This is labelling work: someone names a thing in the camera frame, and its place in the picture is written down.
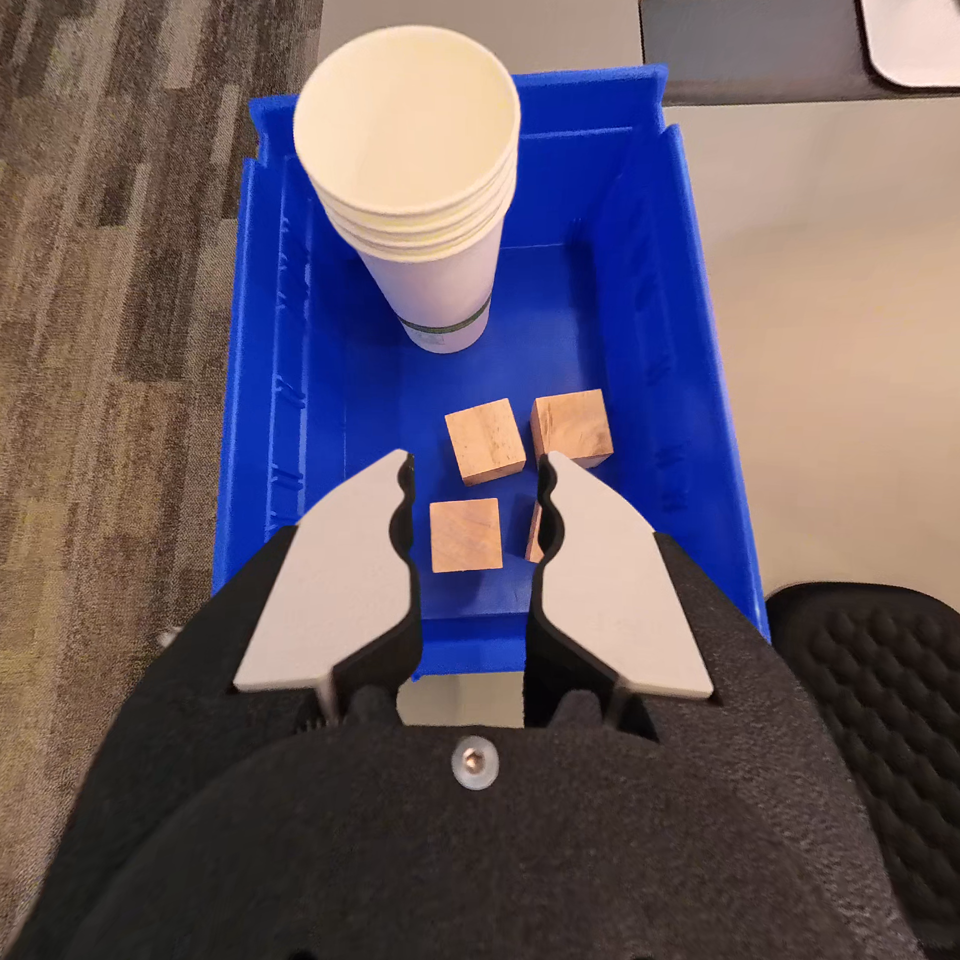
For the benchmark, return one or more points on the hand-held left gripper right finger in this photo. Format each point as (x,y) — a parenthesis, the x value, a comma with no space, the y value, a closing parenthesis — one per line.
(622,592)

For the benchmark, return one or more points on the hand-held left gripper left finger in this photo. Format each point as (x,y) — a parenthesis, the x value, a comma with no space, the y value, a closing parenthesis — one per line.
(330,592)

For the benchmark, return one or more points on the light wooden cube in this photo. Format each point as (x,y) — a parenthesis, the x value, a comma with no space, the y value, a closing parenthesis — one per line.
(570,424)
(532,536)
(484,442)
(465,534)

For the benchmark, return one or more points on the blue plastic bin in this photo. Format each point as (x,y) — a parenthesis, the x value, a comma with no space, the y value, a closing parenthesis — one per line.
(645,337)

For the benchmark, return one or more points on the black quilted wrist rest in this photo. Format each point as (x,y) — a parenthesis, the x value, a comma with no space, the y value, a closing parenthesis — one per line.
(885,712)

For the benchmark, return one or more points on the instruction board on stand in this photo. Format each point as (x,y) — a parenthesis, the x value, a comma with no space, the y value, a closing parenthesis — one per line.
(915,37)

